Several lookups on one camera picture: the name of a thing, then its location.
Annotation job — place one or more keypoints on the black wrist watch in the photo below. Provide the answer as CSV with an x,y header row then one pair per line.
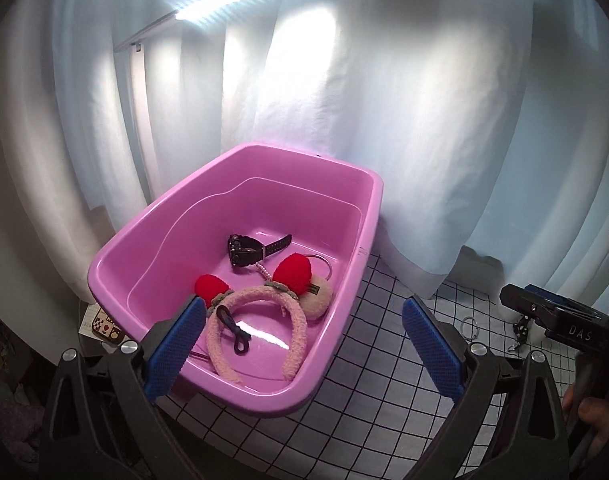
x,y
244,250

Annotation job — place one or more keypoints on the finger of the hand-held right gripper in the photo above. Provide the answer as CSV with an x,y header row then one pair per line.
x,y
559,317

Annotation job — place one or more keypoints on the patterned card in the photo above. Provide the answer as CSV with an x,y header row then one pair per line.
x,y
104,327

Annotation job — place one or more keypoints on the large silver bangle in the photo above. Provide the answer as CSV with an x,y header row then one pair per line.
x,y
324,260

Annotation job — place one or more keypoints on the white curtain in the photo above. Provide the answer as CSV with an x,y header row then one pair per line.
x,y
434,110

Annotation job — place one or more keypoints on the pearl hair clip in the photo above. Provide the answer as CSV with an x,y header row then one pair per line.
x,y
264,270

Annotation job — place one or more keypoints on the beige fluffy puff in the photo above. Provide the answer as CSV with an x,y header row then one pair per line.
x,y
318,302

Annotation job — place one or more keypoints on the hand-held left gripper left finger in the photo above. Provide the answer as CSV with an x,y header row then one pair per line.
x,y
177,347

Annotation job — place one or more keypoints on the grey fluffy fabric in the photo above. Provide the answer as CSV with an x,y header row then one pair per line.
x,y
14,420

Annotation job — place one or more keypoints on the white black checkered cloth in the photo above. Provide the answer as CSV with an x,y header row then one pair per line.
x,y
384,360

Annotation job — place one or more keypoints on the pink fuzzy strawberry headband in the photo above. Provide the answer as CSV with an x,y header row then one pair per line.
x,y
297,330

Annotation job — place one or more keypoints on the black hair band loop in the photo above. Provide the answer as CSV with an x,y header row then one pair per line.
x,y
233,328

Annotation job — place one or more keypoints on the pink plastic tub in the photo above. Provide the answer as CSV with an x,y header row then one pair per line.
x,y
184,220

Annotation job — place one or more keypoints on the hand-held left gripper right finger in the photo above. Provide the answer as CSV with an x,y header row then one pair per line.
x,y
432,347

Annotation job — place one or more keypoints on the person's right hand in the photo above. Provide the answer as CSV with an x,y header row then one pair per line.
x,y
596,410

